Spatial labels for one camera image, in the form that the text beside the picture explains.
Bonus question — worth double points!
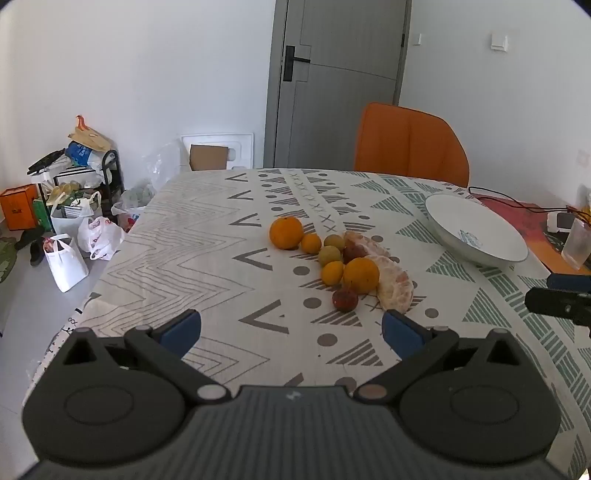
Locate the brown cardboard piece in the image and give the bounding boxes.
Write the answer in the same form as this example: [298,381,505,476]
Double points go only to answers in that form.
[189,144,230,171]

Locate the black flat item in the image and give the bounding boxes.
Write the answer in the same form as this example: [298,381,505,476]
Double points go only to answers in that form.
[28,148,68,174]

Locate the white small device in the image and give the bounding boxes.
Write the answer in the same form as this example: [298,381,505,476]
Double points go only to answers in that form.
[546,211,580,234]

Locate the white box black frame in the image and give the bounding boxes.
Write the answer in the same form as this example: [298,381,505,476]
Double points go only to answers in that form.
[53,168,105,190]

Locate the blue and white bag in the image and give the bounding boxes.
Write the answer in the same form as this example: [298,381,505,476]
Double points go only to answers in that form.
[65,141,102,168]

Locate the black door handle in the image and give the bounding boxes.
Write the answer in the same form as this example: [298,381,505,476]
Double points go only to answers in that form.
[283,45,311,82]

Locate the white bowl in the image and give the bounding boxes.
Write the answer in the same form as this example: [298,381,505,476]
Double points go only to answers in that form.
[425,193,528,267]

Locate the large orange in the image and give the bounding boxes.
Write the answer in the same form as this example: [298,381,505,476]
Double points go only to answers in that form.
[342,257,380,295]
[269,215,304,250]

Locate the orange chair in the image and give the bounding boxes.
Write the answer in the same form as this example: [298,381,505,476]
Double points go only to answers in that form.
[353,102,470,188]

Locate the patterned tablecloth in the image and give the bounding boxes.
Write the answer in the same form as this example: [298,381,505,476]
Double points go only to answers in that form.
[23,168,591,480]

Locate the black shoes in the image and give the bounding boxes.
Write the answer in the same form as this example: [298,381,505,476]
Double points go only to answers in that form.
[14,226,47,267]

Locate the peeled pomelo piece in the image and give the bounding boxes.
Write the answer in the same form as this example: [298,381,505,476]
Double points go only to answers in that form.
[367,255,414,313]
[343,231,391,259]

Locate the black cable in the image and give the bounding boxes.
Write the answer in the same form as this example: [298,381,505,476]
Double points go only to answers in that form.
[468,186,573,214]

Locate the white shopping bag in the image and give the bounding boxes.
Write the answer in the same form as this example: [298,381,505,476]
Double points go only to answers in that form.
[43,234,89,293]

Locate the white plastic bag red print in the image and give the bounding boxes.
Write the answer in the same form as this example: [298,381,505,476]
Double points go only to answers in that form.
[77,217,125,260]

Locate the white foam board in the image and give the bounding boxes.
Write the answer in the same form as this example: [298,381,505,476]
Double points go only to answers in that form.
[181,133,254,171]

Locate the crumpled clear plastic bag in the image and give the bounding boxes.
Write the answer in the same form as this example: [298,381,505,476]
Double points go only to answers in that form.
[111,185,155,228]

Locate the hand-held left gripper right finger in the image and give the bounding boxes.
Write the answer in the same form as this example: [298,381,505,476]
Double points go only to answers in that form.
[353,310,532,407]

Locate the black rack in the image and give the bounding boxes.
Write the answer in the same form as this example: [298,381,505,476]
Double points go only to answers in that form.
[100,150,124,215]

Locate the green box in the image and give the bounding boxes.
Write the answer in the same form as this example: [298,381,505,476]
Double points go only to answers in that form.
[33,198,54,232]

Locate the white tote bag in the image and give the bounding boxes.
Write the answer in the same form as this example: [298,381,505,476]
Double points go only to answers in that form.
[50,191,102,237]

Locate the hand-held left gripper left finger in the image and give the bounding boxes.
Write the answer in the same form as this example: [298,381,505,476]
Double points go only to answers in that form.
[58,309,232,406]

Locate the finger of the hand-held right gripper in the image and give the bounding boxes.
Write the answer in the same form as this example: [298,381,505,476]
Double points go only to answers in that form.
[547,273,591,291]
[525,287,591,329]

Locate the red table mat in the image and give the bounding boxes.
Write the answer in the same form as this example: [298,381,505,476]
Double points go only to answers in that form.
[471,194,591,275]

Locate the orange box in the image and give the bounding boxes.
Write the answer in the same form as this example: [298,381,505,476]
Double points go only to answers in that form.
[0,184,40,230]

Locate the grey door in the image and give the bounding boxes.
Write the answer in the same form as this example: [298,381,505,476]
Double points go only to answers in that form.
[264,0,411,169]

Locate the green floor mat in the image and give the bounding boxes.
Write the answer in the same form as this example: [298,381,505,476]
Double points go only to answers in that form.
[0,236,18,284]

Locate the brown paper bag orange handle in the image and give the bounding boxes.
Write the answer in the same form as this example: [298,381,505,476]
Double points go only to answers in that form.
[68,114,112,151]

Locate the clear plastic cup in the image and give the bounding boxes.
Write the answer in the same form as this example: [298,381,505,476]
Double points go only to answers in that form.
[561,217,591,268]

